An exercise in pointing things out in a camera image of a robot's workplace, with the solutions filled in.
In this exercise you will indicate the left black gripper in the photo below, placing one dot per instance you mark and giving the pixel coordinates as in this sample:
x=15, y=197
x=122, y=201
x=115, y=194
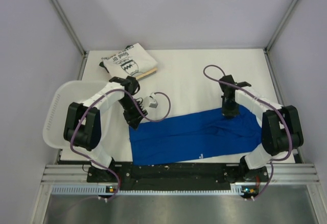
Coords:
x=133, y=120

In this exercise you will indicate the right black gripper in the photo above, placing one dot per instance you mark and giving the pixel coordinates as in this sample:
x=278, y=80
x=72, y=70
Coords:
x=229, y=114

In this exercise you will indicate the blue t-shirt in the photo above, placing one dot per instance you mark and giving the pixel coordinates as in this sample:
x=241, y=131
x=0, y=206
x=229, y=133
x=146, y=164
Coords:
x=194, y=136

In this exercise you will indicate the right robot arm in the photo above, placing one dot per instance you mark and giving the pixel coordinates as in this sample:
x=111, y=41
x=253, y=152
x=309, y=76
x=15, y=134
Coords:
x=281, y=128

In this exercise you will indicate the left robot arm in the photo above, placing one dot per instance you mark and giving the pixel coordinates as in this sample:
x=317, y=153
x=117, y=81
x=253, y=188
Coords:
x=83, y=126

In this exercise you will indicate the beige folded t-shirt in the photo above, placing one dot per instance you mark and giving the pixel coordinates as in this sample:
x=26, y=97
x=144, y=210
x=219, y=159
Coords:
x=147, y=74

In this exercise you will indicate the white folded printed t-shirt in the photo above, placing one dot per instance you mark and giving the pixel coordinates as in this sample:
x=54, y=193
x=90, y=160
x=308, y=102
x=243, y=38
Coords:
x=133, y=61

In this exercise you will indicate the white plastic basket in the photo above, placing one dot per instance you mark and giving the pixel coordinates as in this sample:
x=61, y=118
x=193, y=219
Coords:
x=72, y=91

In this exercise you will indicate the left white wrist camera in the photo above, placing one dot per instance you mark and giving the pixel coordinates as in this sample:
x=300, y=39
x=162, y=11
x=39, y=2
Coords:
x=150, y=101

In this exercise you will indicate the right aluminium frame post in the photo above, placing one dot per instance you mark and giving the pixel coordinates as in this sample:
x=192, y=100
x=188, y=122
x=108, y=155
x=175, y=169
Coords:
x=282, y=24

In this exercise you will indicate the aluminium frame post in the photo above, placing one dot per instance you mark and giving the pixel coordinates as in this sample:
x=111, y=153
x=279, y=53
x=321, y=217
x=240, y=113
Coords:
x=282, y=24
x=68, y=27

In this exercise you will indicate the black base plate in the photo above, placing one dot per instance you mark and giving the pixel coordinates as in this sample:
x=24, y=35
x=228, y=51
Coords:
x=170, y=177

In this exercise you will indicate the aluminium front rail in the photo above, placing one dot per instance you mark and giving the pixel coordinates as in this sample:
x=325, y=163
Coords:
x=284, y=174

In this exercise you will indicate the grey slotted cable duct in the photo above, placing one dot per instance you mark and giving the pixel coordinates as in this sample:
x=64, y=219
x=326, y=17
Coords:
x=109, y=190

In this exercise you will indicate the left aluminium frame post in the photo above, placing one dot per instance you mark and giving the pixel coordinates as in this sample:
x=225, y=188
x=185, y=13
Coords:
x=68, y=27

